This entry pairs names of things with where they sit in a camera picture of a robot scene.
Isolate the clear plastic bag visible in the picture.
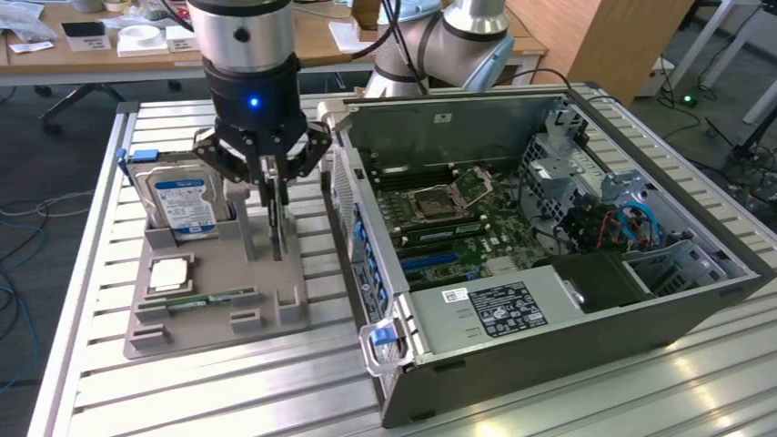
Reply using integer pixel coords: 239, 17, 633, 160
0, 2, 60, 42

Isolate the metal socket cover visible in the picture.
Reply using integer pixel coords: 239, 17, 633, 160
448, 164, 498, 210

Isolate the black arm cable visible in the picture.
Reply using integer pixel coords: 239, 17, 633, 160
351, 0, 438, 92

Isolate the grey power supply unit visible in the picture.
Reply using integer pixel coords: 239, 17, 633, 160
410, 266, 588, 356

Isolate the silver metal drive cage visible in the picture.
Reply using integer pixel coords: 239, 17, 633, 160
621, 240, 729, 297

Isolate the black office chair base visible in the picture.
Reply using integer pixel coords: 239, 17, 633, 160
35, 81, 184, 136

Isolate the blue floor cable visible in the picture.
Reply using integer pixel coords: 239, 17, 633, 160
0, 218, 48, 392

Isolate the grey plastic parts rack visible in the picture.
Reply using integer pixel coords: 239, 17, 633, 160
123, 181, 312, 361

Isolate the perforated metal disk bay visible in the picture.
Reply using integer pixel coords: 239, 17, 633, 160
522, 131, 608, 219

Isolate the white frame table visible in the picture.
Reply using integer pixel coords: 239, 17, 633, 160
664, 0, 777, 127

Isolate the hard disk with blue bracket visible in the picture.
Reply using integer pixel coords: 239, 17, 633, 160
118, 149, 238, 237

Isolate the black and white label box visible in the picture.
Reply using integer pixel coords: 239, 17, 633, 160
62, 21, 112, 52

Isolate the stack of white papers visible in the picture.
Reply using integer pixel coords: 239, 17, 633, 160
328, 20, 382, 56

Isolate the green motherboard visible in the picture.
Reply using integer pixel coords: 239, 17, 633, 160
370, 161, 558, 292

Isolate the white box with red dot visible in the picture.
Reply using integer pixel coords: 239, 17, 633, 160
647, 56, 676, 99

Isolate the silver CPU chip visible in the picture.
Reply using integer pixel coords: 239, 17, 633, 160
148, 261, 191, 292

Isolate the white labelled box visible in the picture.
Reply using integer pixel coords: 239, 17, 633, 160
164, 25, 199, 54

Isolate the brown cardboard box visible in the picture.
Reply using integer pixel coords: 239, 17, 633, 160
351, 0, 390, 31

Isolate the loose green RAM stick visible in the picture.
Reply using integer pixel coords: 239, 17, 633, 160
163, 286, 256, 310

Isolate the graphics card with metal bracket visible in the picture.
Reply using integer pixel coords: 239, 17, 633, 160
266, 168, 294, 263

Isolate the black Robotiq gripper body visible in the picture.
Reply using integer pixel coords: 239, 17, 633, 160
203, 53, 308, 159

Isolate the white floor cable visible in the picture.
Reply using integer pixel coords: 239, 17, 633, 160
0, 190, 92, 219

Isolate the RAM stick with white label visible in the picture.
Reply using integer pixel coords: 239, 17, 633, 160
400, 220, 491, 243

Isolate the wooden cabinet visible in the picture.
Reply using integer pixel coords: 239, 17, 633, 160
507, 0, 697, 104

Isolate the wooden office desk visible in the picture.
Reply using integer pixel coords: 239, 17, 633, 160
0, 0, 552, 87

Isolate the open grey PC case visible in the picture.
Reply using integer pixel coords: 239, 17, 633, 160
316, 86, 764, 429

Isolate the blue data wire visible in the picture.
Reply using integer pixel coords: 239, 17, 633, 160
624, 199, 667, 247

